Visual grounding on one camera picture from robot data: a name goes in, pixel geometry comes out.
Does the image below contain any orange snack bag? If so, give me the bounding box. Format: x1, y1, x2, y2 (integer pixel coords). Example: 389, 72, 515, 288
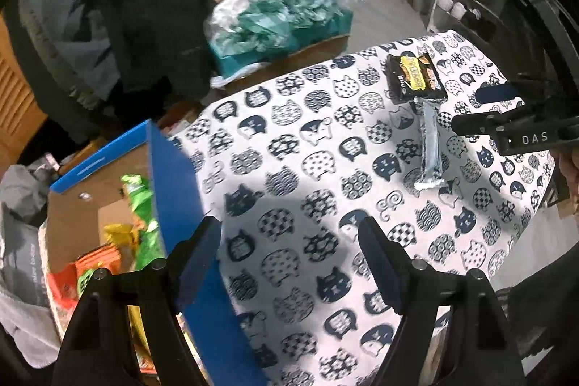
73, 243, 124, 279

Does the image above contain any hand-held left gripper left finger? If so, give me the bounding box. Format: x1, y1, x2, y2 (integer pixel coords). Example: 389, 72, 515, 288
52, 214, 223, 386

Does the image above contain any black shoe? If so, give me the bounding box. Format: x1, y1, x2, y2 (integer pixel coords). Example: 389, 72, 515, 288
460, 8, 499, 39

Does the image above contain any red snack packet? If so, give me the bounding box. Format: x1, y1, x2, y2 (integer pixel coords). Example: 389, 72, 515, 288
45, 263, 81, 311

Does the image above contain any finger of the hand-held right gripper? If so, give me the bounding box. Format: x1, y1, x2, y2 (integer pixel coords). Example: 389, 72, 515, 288
475, 79, 526, 106
451, 109, 506, 138

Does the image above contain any dark grey garment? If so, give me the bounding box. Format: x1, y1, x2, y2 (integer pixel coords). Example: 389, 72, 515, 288
0, 164, 51, 225

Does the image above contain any grey fabric bag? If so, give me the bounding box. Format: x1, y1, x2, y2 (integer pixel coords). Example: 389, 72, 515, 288
0, 204, 51, 306

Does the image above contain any grey hanging jacket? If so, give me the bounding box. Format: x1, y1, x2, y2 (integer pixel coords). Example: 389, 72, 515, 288
17, 0, 119, 107

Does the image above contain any light grey hoodie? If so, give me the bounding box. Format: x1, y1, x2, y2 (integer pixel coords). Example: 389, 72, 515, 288
0, 285, 60, 369

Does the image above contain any person's right hand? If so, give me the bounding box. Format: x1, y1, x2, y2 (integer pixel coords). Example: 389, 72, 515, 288
554, 143, 579, 207

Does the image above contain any gold snack bar packet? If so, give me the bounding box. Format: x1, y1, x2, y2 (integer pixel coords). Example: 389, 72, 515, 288
103, 223, 142, 252

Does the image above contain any cardboard box with blue edges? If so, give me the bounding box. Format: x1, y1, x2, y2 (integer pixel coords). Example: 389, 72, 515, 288
38, 119, 269, 386

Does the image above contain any silver snack bar packet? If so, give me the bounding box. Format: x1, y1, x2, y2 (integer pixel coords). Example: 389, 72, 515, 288
414, 99, 445, 191

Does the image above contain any cat print cloth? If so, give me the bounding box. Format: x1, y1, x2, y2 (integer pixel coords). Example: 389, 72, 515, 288
167, 29, 558, 386

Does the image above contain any black hanging jacket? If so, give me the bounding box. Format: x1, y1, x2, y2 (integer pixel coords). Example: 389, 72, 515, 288
94, 0, 214, 98

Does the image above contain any plastic bag of teal packets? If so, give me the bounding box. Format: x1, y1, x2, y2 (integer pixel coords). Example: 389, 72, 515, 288
203, 0, 354, 76

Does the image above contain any green snack packet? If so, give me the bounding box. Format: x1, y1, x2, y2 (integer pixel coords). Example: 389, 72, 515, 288
119, 173, 166, 272

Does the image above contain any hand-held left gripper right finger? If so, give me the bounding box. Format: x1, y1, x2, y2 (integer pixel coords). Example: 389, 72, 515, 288
356, 215, 528, 386

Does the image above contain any black yellow snack packet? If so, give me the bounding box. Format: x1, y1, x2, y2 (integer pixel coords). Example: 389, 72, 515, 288
386, 52, 449, 105

